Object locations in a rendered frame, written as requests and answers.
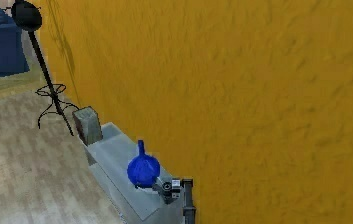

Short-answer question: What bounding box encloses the grey low cabinet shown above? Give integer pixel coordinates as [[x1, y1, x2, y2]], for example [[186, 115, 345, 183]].
[[81, 121, 192, 224]]

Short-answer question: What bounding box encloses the blue sofa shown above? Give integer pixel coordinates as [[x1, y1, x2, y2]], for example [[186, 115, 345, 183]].
[[0, 3, 31, 82]]

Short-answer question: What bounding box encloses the blue round vase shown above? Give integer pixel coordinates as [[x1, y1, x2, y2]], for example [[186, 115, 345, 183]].
[[126, 139, 161, 189]]

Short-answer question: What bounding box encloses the grey stone box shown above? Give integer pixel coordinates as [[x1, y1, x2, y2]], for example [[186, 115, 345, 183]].
[[71, 106, 104, 146]]

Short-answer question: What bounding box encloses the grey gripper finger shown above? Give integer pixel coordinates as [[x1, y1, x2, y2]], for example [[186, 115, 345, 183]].
[[134, 184, 164, 193], [151, 177, 166, 194]]

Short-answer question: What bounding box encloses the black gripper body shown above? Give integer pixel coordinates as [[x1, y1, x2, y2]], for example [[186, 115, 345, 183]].
[[161, 181, 174, 205]]

